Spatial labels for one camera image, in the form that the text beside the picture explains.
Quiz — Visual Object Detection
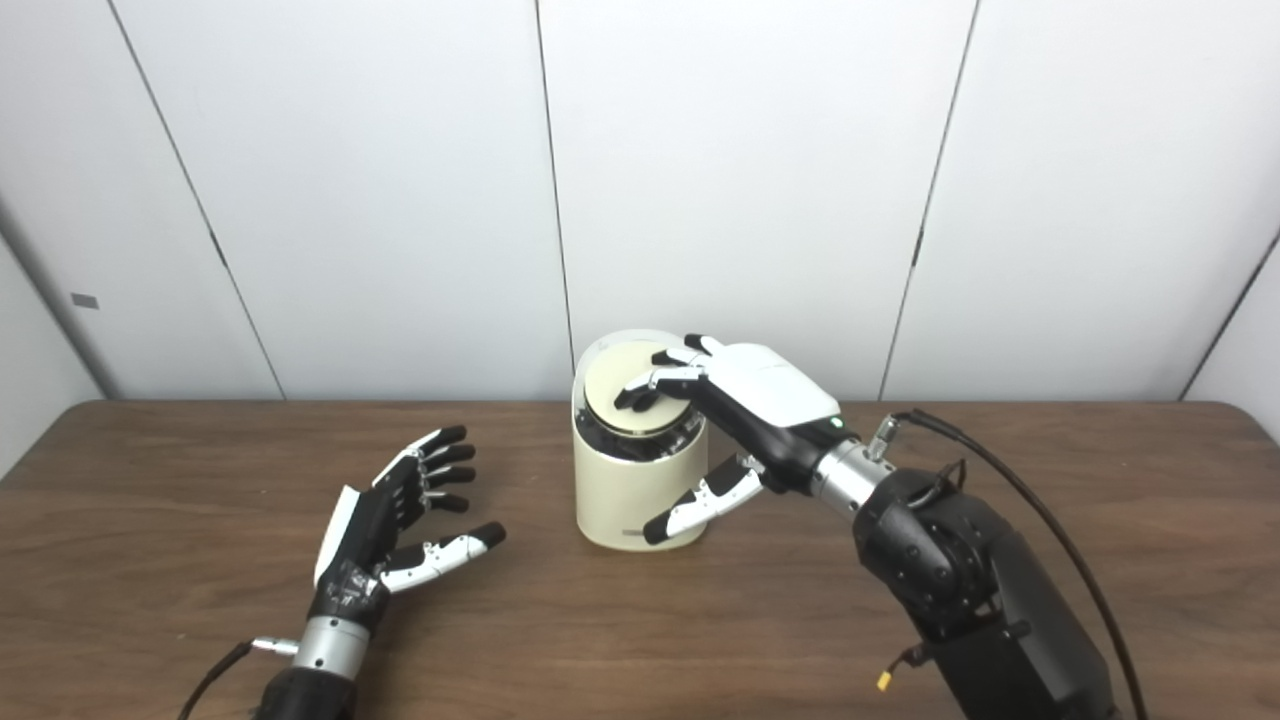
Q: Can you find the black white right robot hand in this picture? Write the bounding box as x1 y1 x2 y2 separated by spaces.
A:
613 334 846 547

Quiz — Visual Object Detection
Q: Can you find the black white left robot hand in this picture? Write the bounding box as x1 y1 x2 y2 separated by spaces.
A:
305 426 507 633

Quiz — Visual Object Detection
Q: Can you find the cream round bin lid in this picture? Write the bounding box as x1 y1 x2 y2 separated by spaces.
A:
583 342 701 436

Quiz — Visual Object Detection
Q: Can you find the cream-colored bin body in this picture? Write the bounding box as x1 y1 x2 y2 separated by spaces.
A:
571 330 713 552

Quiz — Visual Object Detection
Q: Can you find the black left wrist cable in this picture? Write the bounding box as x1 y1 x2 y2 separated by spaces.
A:
175 637 299 720

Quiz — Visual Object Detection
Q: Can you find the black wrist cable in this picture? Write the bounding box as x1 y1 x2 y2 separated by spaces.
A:
868 408 1149 720
175 637 299 720

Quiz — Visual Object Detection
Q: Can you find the thin wire with yellow tip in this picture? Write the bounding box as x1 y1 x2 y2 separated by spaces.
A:
876 622 1033 693

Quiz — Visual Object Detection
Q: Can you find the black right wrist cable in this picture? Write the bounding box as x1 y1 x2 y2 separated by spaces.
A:
868 408 1149 720

